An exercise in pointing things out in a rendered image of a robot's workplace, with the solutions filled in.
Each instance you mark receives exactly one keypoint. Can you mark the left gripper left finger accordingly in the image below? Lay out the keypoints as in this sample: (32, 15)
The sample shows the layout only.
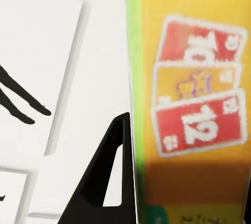
(86, 204)

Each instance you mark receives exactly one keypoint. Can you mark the board game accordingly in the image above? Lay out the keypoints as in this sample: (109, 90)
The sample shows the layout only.
(189, 64)

